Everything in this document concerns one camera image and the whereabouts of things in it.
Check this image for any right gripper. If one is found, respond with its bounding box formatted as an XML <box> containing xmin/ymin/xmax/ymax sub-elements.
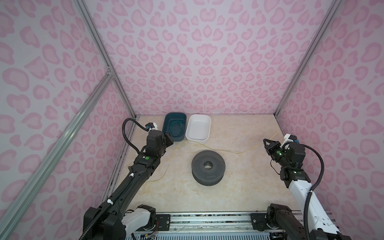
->
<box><xmin>262</xmin><ymin>138</ymin><xmax>291</xmax><ymax>168</ymax></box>

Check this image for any yellow cable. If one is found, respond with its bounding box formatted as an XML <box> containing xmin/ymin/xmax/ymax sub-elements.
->
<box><xmin>146</xmin><ymin>128</ymin><xmax>281</xmax><ymax>183</ymax></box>

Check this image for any white plastic tray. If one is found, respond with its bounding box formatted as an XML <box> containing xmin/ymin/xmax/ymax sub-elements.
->
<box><xmin>186</xmin><ymin>114</ymin><xmax>212</xmax><ymax>145</ymax></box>

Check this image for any dark grey cable spool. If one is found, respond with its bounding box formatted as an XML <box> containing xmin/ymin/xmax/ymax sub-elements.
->
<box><xmin>191</xmin><ymin>150</ymin><xmax>226</xmax><ymax>186</ymax></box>

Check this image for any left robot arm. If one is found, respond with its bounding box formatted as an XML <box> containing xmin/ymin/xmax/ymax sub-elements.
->
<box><xmin>80</xmin><ymin>130</ymin><xmax>174</xmax><ymax>240</ymax></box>

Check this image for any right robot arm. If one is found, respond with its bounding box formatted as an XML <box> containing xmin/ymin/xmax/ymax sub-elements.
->
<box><xmin>251</xmin><ymin>135</ymin><xmax>350</xmax><ymax>240</ymax></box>

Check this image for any dark teal plastic bin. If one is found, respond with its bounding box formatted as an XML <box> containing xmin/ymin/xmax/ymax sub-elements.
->
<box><xmin>162</xmin><ymin>112</ymin><xmax>187</xmax><ymax>142</ymax></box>

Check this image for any green cable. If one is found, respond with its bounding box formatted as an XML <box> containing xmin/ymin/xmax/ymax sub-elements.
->
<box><xmin>167</xmin><ymin>119</ymin><xmax>184</xmax><ymax>135</ymax></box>

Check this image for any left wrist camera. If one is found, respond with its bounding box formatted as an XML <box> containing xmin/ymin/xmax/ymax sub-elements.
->
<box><xmin>146</xmin><ymin>122</ymin><xmax>159</xmax><ymax>132</ymax></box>

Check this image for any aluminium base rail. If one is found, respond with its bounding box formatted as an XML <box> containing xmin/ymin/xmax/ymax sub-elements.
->
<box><xmin>80</xmin><ymin>211</ymin><xmax>343</xmax><ymax>240</ymax></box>

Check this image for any diagonal aluminium frame strut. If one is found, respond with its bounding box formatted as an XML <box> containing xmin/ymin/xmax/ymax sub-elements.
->
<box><xmin>1</xmin><ymin>73</ymin><xmax>115</xmax><ymax>240</ymax></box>

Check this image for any left aluminium frame strut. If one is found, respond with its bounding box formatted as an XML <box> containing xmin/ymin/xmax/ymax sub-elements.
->
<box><xmin>73</xmin><ymin>0</ymin><xmax>136</xmax><ymax>118</ymax></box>

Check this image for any right aluminium frame strut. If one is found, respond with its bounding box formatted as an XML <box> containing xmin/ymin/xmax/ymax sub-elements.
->
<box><xmin>274</xmin><ymin>0</ymin><xmax>344</xmax><ymax>119</ymax></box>

